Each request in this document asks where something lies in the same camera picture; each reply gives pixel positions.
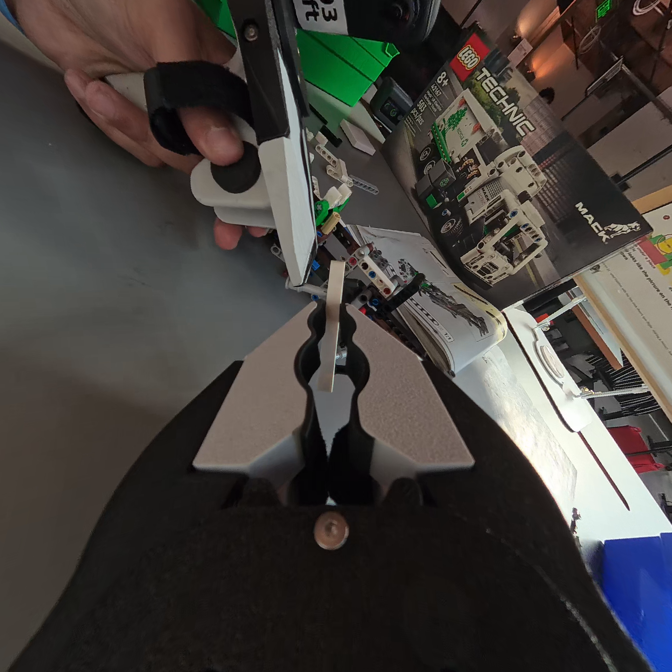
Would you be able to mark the blue box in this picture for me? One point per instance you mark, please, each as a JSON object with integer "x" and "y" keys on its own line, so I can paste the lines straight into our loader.
{"x": 635, "y": 593}

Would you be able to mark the lego instruction booklet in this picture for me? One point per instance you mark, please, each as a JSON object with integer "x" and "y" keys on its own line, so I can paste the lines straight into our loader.
{"x": 446, "y": 315}

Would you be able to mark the white rectangular block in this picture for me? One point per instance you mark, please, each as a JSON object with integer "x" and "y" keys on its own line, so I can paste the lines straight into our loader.
{"x": 358, "y": 137}

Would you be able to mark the red container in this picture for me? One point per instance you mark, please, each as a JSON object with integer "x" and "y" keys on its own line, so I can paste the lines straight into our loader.
{"x": 632, "y": 446}

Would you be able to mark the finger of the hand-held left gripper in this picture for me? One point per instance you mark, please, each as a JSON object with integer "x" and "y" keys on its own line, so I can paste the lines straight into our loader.
{"x": 288, "y": 210}

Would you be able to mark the light grey lego beam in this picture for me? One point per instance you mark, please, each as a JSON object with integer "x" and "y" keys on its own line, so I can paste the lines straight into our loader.
{"x": 364, "y": 185}

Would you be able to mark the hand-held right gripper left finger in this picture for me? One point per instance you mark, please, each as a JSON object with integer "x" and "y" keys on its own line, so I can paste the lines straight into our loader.
{"x": 252, "y": 414}

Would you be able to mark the lego set box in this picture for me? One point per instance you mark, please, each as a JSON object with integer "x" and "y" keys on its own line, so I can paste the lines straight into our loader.
{"x": 504, "y": 173}

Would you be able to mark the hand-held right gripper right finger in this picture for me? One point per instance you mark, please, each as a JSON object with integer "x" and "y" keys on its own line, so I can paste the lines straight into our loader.
{"x": 409, "y": 414}

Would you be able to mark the long white lego beam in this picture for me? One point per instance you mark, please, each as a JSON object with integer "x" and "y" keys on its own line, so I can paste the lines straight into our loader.
{"x": 332, "y": 325}

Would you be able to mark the person's left hand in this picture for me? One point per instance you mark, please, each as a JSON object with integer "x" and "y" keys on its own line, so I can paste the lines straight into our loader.
{"x": 105, "y": 36}

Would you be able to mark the white flat stand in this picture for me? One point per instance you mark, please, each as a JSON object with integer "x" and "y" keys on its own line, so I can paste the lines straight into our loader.
{"x": 551, "y": 362}

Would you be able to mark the small dark grey box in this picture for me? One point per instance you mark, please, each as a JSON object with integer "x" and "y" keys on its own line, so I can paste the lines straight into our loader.
{"x": 392, "y": 105}

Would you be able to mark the lego truck chassis model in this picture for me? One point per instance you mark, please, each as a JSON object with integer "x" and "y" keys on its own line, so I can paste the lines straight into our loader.
{"x": 367, "y": 273}

